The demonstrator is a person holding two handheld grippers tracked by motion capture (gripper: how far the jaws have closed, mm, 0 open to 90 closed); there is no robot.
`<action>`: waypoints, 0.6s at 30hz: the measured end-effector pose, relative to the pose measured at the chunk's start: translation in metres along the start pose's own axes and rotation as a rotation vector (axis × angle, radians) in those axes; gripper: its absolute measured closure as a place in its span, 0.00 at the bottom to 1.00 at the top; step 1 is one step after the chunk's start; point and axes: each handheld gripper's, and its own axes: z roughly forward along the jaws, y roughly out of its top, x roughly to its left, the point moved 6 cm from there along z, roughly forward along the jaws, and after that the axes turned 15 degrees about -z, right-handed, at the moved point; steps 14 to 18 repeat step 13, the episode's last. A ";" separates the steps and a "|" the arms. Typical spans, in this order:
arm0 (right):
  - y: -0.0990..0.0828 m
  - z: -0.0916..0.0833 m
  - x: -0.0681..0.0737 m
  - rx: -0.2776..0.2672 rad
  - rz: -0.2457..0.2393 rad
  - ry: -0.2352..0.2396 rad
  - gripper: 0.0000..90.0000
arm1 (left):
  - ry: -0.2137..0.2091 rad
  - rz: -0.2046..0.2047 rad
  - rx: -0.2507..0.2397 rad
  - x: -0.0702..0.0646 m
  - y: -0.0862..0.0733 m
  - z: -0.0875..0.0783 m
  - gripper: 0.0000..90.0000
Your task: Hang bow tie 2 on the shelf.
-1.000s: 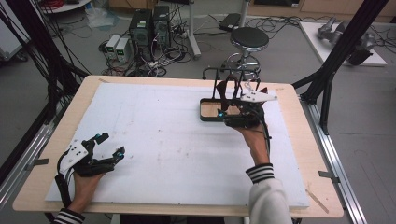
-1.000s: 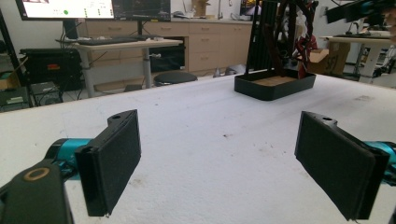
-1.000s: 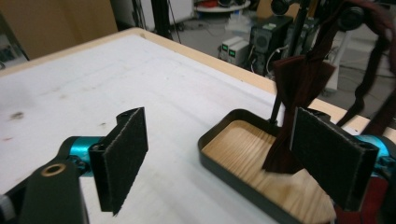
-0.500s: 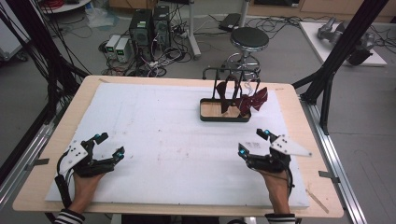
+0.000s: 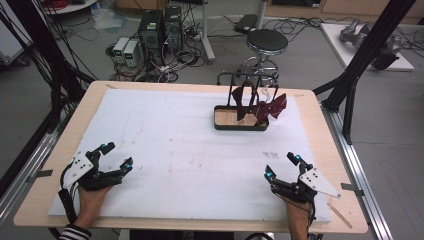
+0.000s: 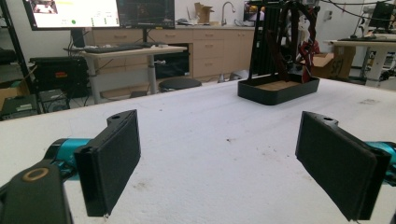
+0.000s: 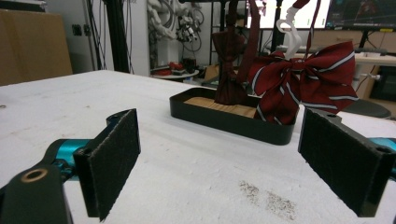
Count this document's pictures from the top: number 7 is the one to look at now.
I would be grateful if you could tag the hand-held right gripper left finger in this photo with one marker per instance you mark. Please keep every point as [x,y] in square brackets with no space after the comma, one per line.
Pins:
[109,161]

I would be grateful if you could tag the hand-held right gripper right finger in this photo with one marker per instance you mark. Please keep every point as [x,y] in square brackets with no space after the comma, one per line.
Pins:
[342,161]

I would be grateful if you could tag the striped dark red bow tie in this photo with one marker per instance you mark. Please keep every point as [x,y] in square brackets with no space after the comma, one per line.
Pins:
[314,81]

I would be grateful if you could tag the black rack with wooden tray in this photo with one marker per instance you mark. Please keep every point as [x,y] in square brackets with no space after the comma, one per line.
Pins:
[224,123]

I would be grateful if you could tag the plain dark red bow tie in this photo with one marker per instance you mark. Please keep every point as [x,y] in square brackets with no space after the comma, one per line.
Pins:
[229,62]

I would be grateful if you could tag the black round stool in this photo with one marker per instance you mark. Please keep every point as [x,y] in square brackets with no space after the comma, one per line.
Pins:
[369,109]

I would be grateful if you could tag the white foam mat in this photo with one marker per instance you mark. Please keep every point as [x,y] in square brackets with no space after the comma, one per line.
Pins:
[186,174]

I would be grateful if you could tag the white desk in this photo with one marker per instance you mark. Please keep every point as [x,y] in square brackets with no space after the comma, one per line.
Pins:
[375,58]

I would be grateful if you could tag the round white table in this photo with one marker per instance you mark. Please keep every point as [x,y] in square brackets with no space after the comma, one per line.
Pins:
[177,75]

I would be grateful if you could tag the brown cardboard board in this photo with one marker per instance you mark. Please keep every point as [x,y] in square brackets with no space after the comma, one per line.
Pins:
[31,46]

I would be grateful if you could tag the dark computer monitor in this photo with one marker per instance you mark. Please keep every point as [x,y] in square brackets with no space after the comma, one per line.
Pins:
[361,14]

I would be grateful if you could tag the bright computer monitor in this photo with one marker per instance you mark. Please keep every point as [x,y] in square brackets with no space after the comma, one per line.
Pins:
[267,17]

